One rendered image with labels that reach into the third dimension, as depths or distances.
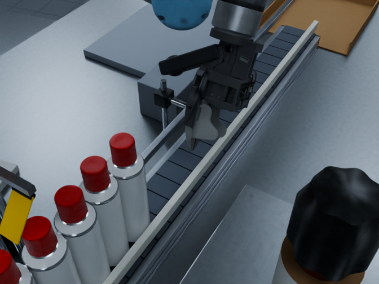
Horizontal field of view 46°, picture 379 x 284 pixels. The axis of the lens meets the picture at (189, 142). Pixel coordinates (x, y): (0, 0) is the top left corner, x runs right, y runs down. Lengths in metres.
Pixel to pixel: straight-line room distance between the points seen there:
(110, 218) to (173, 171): 0.24
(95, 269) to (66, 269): 0.07
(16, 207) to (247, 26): 0.42
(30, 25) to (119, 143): 0.86
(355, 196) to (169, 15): 0.31
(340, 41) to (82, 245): 0.95
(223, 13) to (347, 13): 0.78
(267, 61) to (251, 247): 0.52
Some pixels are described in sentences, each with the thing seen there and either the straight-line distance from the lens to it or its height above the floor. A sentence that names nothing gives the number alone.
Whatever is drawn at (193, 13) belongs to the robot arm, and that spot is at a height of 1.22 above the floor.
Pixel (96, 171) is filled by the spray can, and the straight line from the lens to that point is 0.55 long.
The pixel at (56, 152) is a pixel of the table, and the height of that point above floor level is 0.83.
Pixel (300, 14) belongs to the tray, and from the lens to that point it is 1.40.
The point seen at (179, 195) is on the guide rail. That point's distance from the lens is 0.73.
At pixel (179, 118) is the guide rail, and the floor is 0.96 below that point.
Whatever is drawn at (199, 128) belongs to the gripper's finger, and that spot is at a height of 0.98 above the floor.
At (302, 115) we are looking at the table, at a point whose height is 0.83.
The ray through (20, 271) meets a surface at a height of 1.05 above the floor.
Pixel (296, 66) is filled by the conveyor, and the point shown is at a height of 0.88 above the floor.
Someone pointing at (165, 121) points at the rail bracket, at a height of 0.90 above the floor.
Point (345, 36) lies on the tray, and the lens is 1.33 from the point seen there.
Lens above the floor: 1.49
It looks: 45 degrees down
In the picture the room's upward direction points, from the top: straight up
